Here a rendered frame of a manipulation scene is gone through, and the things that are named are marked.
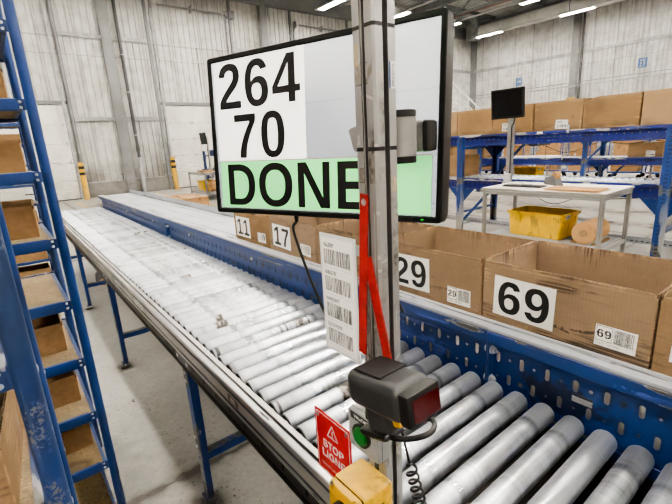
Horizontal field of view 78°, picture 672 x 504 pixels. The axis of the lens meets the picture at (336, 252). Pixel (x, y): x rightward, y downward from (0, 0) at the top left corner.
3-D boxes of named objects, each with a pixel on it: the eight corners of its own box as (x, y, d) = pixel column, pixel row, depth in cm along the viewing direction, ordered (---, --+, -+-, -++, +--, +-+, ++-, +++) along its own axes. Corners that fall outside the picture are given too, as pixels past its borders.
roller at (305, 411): (275, 430, 103) (273, 412, 102) (416, 357, 133) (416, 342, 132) (286, 440, 99) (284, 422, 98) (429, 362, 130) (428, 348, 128)
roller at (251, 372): (233, 373, 119) (239, 390, 118) (368, 319, 149) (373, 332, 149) (228, 374, 123) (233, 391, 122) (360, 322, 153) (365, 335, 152)
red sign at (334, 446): (318, 465, 79) (313, 406, 76) (321, 462, 80) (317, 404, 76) (376, 520, 67) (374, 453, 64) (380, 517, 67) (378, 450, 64)
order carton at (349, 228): (316, 264, 177) (314, 225, 173) (367, 251, 195) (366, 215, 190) (381, 286, 147) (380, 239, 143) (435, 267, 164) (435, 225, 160)
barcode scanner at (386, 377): (415, 475, 49) (405, 392, 47) (351, 436, 58) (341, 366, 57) (450, 448, 53) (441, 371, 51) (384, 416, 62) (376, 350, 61)
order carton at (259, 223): (235, 238, 237) (232, 209, 233) (279, 230, 255) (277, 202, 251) (271, 249, 208) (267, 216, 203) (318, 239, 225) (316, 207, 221)
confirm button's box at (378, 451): (346, 444, 66) (344, 406, 64) (361, 435, 68) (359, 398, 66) (376, 468, 61) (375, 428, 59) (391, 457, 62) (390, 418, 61)
